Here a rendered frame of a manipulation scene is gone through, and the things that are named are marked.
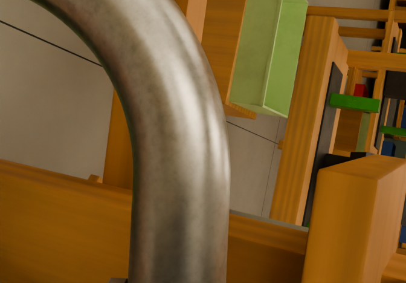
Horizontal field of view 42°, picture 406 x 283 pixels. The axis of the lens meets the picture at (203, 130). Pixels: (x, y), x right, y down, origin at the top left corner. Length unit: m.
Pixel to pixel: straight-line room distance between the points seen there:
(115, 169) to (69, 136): 1.84
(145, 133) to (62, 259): 0.48
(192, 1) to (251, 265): 0.31
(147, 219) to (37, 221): 0.49
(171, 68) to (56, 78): 2.24
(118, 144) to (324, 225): 0.37
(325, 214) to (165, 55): 0.23
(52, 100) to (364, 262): 2.11
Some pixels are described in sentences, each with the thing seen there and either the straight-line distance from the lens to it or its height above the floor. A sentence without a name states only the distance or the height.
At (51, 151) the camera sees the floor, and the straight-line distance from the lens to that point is 2.43.
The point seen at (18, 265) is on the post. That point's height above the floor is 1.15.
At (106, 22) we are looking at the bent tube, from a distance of 0.16.
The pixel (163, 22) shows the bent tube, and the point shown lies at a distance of 0.16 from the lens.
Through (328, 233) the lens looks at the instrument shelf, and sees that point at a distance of 0.36.
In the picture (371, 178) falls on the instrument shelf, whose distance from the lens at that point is 0.35.
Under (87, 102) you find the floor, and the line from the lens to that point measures 2.57.
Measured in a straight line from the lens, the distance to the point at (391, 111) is 7.33.
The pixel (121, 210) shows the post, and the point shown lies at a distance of 0.57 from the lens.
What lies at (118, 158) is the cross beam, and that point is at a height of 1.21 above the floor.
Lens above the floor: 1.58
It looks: 25 degrees down
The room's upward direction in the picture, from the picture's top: 100 degrees clockwise
